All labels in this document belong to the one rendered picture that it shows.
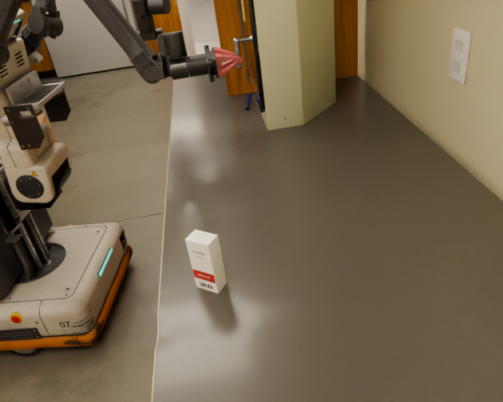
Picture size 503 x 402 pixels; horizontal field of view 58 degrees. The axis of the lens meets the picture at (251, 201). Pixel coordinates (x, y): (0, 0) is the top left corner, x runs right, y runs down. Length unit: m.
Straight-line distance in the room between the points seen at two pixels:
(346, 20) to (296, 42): 0.45
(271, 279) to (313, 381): 0.22
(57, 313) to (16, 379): 0.35
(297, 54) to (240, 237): 0.60
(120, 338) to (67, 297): 0.31
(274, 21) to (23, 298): 1.48
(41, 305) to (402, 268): 1.54
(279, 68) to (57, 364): 1.53
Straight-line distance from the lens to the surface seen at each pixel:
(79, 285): 2.04
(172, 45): 1.33
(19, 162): 1.87
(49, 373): 2.16
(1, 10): 1.52
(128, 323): 2.20
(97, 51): 6.40
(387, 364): 0.69
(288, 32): 1.30
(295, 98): 1.35
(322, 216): 0.96
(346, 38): 1.74
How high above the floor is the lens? 1.49
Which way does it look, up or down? 32 degrees down
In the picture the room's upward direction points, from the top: 8 degrees counter-clockwise
